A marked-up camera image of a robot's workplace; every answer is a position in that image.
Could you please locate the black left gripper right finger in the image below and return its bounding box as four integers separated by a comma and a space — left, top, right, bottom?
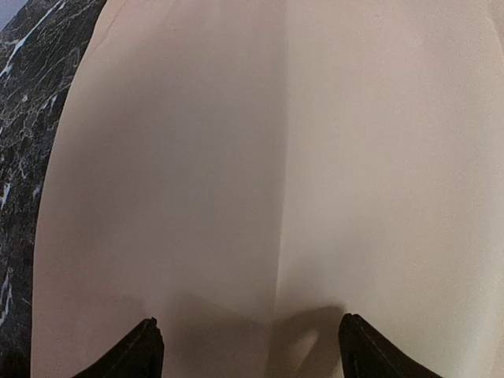
339, 313, 437, 378

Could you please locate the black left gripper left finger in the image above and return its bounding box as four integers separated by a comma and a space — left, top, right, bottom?
74, 317, 165, 378

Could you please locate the peach green wrapping paper sheet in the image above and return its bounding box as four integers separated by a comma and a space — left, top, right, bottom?
31, 1, 503, 377

